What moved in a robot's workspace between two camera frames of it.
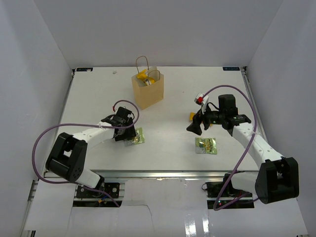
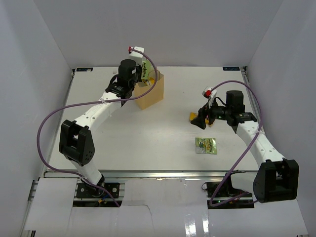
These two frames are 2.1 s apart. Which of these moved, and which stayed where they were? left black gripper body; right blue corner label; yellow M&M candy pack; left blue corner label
Moved: left black gripper body
Stayed: yellow M&M candy pack; right blue corner label; left blue corner label
